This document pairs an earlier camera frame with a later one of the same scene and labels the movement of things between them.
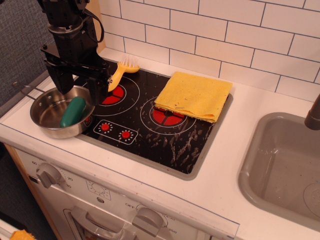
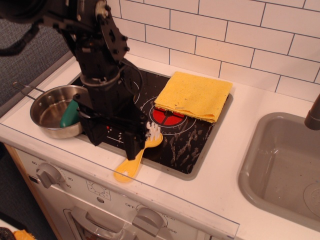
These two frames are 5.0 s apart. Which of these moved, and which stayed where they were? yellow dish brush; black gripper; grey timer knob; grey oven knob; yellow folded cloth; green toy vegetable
Moved: black gripper; yellow dish brush
Stayed: yellow folded cloth; grey oven knob; green toy vegetable; grey timer knob
